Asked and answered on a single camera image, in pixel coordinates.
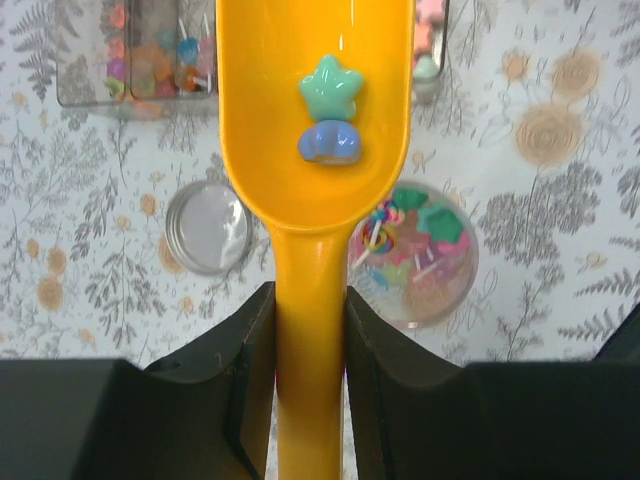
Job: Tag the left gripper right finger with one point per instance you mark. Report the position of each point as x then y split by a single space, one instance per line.
418 416

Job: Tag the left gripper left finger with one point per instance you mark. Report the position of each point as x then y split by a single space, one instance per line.
201 412

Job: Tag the clear plastic jar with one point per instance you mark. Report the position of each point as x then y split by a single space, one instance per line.
414 258

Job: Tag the silver round jar lid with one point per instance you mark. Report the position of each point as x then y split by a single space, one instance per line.
207 228

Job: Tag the yellow plastic scoop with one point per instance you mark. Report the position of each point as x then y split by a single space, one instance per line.
310 212

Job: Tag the clear compartment candy box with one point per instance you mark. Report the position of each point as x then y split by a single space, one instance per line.
140 55

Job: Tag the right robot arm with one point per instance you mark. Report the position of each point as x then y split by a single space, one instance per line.
624 343

